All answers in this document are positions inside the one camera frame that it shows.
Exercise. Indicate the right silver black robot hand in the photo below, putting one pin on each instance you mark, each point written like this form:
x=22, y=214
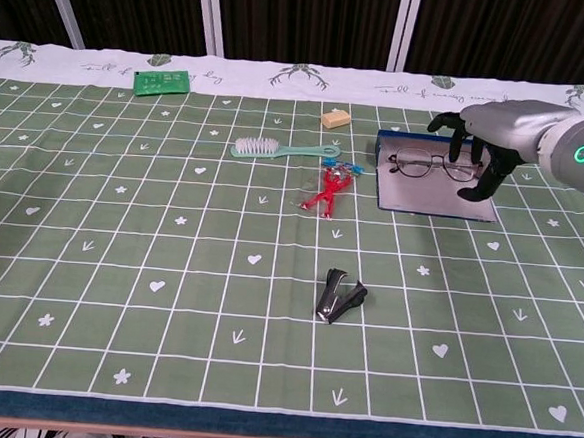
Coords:
x=509, y=129

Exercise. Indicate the black wire-frame eyeglasses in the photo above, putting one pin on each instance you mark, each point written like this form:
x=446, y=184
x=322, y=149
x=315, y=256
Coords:
x=444, y=162

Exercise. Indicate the blue glasses case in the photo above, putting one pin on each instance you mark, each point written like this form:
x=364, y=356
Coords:
x=424, y=195

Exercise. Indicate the beige rectangular block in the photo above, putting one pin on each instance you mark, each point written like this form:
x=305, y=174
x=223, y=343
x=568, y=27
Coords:
x=335, y=119

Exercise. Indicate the blue binder clips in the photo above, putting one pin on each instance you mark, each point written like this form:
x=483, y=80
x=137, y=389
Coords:
x=332, y=162

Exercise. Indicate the red toy figure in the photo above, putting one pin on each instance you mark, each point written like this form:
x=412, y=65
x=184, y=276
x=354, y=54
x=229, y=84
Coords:
x=330, y=191

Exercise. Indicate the black staple remover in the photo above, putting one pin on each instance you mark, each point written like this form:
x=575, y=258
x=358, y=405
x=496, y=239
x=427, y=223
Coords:
x=336, y=297

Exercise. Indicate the mint green brush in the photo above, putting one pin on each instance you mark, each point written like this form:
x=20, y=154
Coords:
x=257, y=148

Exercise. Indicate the green circuit board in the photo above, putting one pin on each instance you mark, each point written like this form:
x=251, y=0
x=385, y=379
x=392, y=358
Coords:
x=161, y=83

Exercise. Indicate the green checked tablecloth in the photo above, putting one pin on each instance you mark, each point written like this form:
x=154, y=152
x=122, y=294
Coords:
x=118, y=267

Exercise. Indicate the white metal frame post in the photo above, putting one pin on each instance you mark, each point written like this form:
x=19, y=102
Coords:
x=61, y=2
x=210, y=13
x=403, y=31

